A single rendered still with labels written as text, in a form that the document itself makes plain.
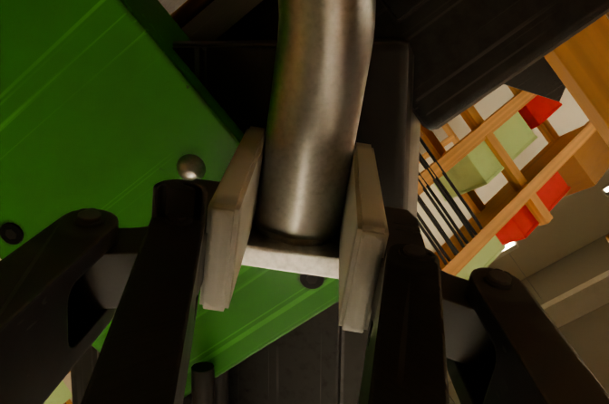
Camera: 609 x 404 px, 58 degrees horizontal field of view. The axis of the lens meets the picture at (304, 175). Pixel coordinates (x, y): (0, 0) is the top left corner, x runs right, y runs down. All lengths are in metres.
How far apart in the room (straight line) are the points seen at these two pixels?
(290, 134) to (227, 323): 0.10
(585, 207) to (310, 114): 9.50
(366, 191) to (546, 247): 9.59
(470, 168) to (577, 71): 2.56
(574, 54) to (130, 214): 0.84
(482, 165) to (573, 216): 6.20
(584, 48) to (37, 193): 0.87
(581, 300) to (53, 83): 7.70
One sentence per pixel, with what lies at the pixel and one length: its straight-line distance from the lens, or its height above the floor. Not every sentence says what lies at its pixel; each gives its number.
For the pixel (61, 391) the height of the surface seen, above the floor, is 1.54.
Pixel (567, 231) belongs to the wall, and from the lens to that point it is 9.70.
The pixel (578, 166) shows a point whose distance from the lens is 4.21.
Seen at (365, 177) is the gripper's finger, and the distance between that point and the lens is 0.16.
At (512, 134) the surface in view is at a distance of 3.79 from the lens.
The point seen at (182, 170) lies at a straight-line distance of 0.21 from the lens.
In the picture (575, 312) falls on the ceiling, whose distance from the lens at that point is 7.88.
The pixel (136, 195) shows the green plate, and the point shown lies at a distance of 0.23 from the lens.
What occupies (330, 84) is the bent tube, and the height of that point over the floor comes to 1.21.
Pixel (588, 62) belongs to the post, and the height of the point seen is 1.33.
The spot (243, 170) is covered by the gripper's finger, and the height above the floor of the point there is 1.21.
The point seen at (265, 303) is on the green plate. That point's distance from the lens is 0.24.
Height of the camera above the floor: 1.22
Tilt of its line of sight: 1 degrees down
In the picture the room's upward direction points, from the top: 145 degrees clockwise
